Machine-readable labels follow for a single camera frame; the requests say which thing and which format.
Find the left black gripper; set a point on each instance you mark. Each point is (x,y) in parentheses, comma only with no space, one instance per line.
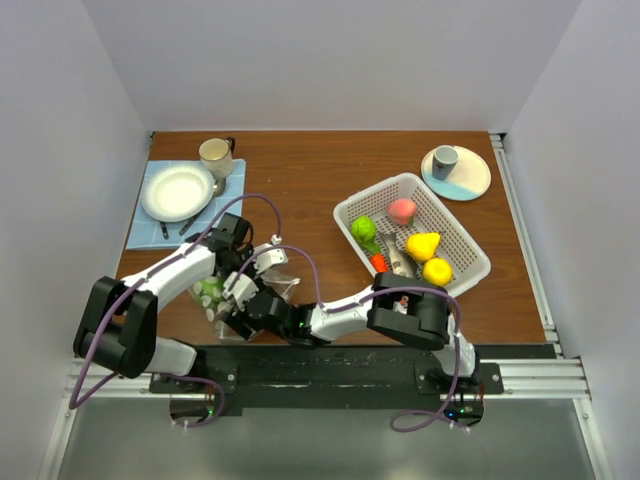
(247,251)

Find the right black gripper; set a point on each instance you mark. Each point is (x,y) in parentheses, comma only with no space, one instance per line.
(237,318)

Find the red fake chili pepper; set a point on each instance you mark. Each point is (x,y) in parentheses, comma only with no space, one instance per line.
(379,263)

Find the green fake fruit ball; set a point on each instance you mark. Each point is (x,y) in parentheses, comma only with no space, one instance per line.
(363,230)

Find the grey fake fish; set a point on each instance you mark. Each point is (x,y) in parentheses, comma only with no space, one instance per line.
(400,263)

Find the red fake apple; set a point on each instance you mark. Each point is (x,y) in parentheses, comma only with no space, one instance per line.
(402,211)

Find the yellow fake fruit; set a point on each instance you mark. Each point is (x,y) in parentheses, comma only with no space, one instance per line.
(422,247)

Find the white plastic basket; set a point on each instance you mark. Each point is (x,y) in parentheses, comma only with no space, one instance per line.
(469,262)

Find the yellow fake lemon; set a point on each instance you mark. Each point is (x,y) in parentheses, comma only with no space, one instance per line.
(438,272)

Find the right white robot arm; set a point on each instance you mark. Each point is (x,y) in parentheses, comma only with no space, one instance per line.
(416,314)

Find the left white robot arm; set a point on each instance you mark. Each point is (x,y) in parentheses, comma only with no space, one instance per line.
(120,317)

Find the green fake lime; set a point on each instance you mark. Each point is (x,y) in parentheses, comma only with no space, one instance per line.
(208,292)

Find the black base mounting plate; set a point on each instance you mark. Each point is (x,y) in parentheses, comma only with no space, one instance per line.
(333,377)

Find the white paper bowl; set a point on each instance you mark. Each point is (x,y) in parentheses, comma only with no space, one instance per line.
(177,192)

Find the beige mug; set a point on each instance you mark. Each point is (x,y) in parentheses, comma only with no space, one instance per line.
(216,155)

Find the small grey cup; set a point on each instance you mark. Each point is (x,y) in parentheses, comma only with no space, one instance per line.
(444,160)

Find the round beige blue plate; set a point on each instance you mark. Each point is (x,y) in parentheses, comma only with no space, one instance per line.
(469,179)

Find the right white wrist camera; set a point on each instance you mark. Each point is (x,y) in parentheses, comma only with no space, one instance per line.
(239,287)

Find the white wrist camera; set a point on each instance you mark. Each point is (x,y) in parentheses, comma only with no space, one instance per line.
(269,255)
(239,287)

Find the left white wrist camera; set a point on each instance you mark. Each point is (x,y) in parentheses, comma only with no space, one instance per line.
(269,255)

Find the black handled knife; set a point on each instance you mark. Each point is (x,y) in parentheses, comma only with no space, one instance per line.
(164,230)

